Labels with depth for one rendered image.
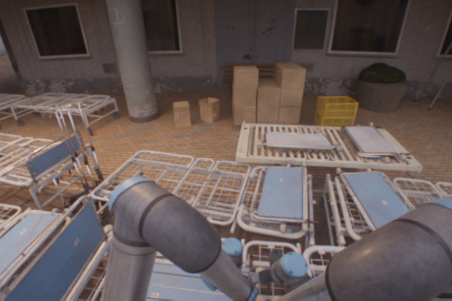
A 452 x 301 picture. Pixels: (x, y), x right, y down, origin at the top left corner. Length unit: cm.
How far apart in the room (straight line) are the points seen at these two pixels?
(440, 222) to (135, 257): 57
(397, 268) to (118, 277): 54
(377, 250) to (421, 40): 739
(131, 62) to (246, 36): 297
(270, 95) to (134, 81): 256
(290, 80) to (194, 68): 326
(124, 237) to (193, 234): 17
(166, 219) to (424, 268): 41
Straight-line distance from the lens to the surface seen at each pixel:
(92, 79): 820
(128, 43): 491
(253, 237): 249
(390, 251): 42
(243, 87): 421
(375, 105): 619
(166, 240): 50
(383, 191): 245
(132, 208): 55
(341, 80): 707
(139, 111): 517
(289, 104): 445
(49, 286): 171
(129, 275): 64
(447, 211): 51
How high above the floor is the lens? 189
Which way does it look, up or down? 30 degrees down
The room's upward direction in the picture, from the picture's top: 1 degrees counter-clockwise
